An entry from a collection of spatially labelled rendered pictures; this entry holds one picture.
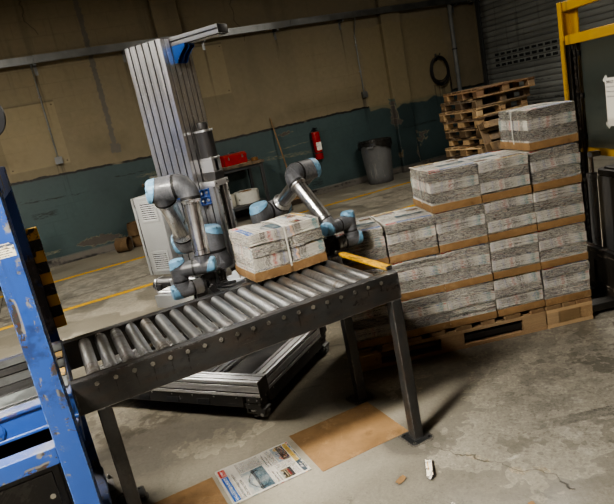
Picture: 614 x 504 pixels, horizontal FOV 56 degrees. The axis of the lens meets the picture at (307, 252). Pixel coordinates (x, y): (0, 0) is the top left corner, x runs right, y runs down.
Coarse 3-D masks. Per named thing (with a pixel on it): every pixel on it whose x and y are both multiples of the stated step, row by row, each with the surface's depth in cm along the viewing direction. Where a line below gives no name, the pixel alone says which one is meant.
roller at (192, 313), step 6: (186, 306) 260; (192, 306) 258; (186, 312) 256; (192, 312) 250; (198, 312) 248; (192, 318) 246; (198, 318) 240; (204, 318) 238; (198, 324) 237; (204, 324) 232; (210, 324) 229; (204, 330) 229; (210, 330) 224
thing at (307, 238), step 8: (280, 216) 299; (288, 216) 294; (296, 216) 289; (304, 216) 284; (312, 216) 281; (288, 224) 274; (296, 224) 274; (304, 224) 276; (312, 224) 278; (296, 232) 275; (304, 232) 277; (312, 232) 278; (320, 232) 280; (296, 240) 276; (304, 240) 277; (312, 240) 279; (320, 240) 281; (296, 248) 277; (304, 248) 278; (312, 248) 280; (320, 248) 282; (296, 256) 277; (304, 256) 279
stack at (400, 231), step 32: (384, 224) 327; (416, 224) 325; (448, 224) 327; (480, 224) 329; (512, 224) 331; (384, 256) 327; (448, 256) 331; (480, 256) 333; (512, 256) 336; (416, 288) 334; (480, 288) 337; (512, 288) 339; (384, 320) 336; (416, 320) 337; (448, 320) 340; (512, 320) 344; (544, 320) 346; (384, 352) 356
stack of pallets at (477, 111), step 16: (512, 80) 942; (528, 80) 927; (448, 96) 950; (464, 96) 918; (480, 96) 891; (496, 96) 920; (512, 96) 971; (448, 112) 941; (464, 112) 912; (480, 112) 897; (496, 112) 915; (448, 128) 957; (464, 128) 925; (464, 144) 942; (480, 144) 910
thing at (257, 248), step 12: (240, 228) 286; (252, 228) 281; (264, 228) 276; (276, 228) 271; (240, 240) 276; (252, 240) 266; (264, 240) 268; (276, 240) 271; (240, 252) 282; (252, 252) 267; (264, 252) 269; (276, 252) 272; (240, 264) 287; (252, 264) 270; (264, 264) 271; (276, 264) 273
